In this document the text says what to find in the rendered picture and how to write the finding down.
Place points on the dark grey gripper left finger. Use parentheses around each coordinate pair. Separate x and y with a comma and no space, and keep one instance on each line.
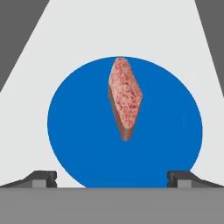
(40,178)

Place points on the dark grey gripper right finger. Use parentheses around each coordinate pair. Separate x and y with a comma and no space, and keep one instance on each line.
(182,178)

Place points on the raw red steak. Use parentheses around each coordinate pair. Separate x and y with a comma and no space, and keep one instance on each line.
(125,96)

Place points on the white fridge shelf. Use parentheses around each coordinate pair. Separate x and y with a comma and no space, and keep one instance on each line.
(87,35)

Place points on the blue round plate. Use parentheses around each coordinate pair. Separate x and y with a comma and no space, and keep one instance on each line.
(84,131)

